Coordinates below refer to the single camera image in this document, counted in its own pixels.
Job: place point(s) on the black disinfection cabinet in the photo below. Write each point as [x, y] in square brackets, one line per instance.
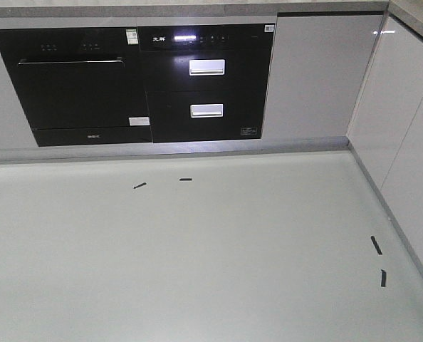
[206, 82]

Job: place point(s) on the black built-in dishwasher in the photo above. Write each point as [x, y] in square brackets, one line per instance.
[78, 86]

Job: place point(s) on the grey side cabinet door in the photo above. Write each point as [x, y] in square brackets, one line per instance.
[387, 129]

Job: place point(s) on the grey left cabinet door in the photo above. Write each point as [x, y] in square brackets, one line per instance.
[15, 132]

